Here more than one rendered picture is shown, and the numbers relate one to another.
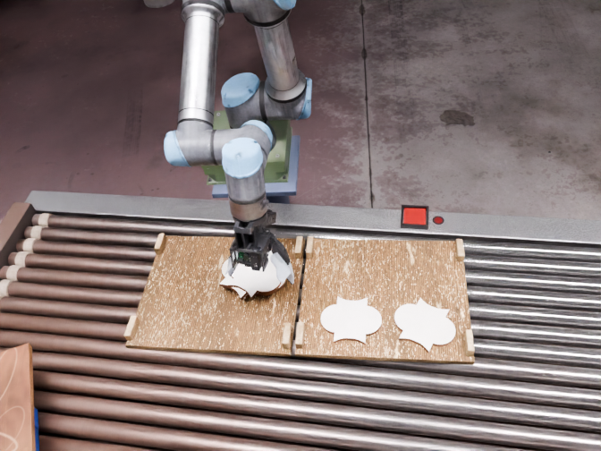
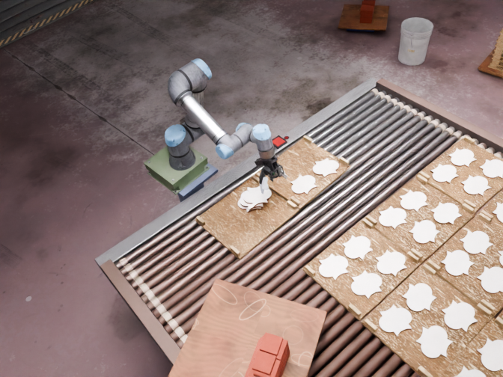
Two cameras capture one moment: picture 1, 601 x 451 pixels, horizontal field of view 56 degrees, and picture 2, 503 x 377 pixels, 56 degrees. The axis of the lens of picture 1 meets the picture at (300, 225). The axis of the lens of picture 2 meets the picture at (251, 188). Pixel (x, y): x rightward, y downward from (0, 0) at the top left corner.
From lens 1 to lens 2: 1.55 m
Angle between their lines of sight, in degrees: 32
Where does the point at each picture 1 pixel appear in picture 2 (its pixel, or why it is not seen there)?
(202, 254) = (221, 211)
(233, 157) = (264, 131)
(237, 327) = (271, 218)
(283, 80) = not seen: hidden behind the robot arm
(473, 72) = not seen: hidden behind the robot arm
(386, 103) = (146, 135)
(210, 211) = (198, 198)
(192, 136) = (230, 141)
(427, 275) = (307, 154)
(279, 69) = not seen: hidden behind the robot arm
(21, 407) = (247, 292)
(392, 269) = (294, 161)
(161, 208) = (174, 213)
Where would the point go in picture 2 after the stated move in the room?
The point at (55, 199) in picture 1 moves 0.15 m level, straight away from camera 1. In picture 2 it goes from (115, 251) to (87, 251)
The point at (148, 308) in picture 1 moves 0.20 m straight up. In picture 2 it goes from (229, 242) to (223, 217)
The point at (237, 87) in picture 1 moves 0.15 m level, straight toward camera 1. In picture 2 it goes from (175, 133) to (198, 141)
